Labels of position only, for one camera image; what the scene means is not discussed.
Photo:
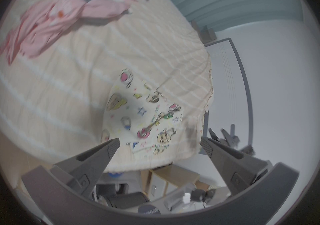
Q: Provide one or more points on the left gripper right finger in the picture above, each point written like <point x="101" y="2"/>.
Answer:
<point x="232" y="169"/>

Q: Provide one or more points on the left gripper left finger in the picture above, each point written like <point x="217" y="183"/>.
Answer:
<point x="87" y="166"/>

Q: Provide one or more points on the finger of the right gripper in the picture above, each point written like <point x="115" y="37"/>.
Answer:
<point x="230" y="137"/>
<point x="214" y="135"/>

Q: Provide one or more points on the white printed pyjama top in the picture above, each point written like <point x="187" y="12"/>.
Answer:
<point x="140" y="108"/>

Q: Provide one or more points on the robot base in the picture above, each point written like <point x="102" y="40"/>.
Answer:
<point x="130" y="180"/>

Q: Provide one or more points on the wooden chest of drawers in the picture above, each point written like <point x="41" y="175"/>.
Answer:
<point x="175" y="176"/>

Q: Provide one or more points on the bed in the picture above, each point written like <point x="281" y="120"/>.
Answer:
<point x="75" y="81"/>

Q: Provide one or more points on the grey bedside table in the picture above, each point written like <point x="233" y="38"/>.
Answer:
<point x="206" y="33"/>

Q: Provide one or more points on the pink T-shirt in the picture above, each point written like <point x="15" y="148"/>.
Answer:
<point x="50" y="23"/>

